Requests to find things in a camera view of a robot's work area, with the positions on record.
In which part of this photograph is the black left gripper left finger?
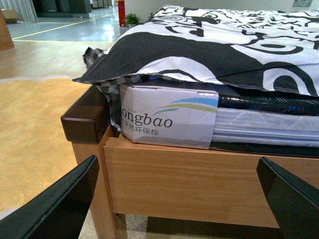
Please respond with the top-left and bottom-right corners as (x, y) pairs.
(0, 155), (99, 239)

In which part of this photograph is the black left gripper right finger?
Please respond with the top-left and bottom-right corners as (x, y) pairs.
(256, 157), (319, 239)

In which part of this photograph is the white quilted mattress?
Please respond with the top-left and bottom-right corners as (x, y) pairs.
(210, 85), (319, 158)

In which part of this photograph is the white cardboard corner protector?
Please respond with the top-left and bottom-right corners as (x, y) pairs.
(120, 84), (219, 149)

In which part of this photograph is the black and white bedsheet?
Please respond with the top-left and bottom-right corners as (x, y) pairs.
(72, 4), (319, 97)

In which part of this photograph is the wooden cabinet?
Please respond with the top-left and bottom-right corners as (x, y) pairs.
(0, 11), (14, 51)

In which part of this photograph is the potted green plant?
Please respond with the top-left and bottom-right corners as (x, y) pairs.
(125, 13), (140, 28)

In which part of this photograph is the red fire extinguisher box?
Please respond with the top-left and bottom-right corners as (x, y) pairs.
(117, 0), (126, 27)

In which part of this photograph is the wooden bed frame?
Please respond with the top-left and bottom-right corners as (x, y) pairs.
(61, 82), (319, 239)

